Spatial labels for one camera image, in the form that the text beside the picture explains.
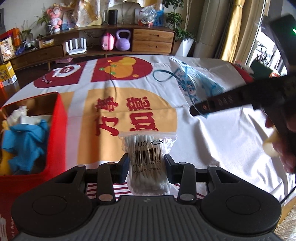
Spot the red metal tin box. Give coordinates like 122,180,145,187
1,92,67,240

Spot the purple kettlebell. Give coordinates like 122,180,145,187
115,30,131,51

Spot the white gauze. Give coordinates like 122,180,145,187
6,105,52,126

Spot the white wifi router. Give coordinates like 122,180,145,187
65,38,87,55

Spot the pink plush doll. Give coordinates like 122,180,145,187
46,4,62,33

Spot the floral cloth over TV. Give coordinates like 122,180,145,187
73,1,162,27

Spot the printed white red tablecloth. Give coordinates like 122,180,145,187
0,55,295,241

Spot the yellow carton box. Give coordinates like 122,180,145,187
0,61,17,87

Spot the clear plastic bag of items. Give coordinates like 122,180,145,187
137,5,164,27

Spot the bag of cotton swabs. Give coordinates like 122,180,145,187
119,131,177,196

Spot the cartoon printed snack box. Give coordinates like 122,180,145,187
1,37,15,62

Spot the tall green potted tree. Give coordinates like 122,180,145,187
162,0,196,41

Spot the person's right hand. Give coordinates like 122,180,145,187
263,130,295,173

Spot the blue rubber glove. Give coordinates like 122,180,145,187
1,120,49,174

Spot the white plant pot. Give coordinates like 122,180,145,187
175,39,194,57

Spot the blue printed face mask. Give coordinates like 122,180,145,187
152,57,225,107

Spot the yellow rubber toy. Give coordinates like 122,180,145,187
1,120,15,176

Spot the black cylindrical speaker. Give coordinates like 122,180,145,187
108,9,118,25

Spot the wooden TV cabinet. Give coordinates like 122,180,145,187
10,25,176,70

